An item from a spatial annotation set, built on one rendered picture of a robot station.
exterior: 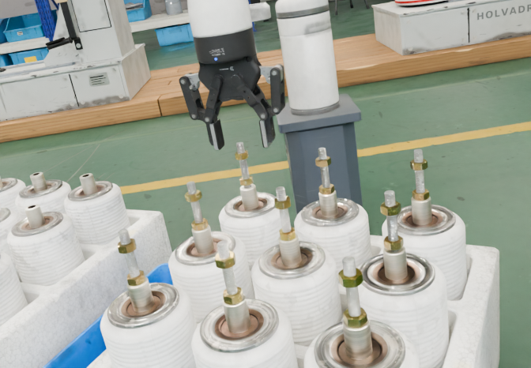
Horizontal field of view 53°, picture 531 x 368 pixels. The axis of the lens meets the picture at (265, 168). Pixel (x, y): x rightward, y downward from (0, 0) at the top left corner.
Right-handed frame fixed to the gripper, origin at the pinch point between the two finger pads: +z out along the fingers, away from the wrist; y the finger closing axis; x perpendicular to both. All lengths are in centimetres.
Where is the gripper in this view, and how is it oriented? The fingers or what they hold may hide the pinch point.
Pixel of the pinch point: (242, 137)
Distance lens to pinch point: 72.0
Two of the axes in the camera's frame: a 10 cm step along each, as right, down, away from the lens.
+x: 2.8, -4.0, 8.7
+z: 1.5, 9.2, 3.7
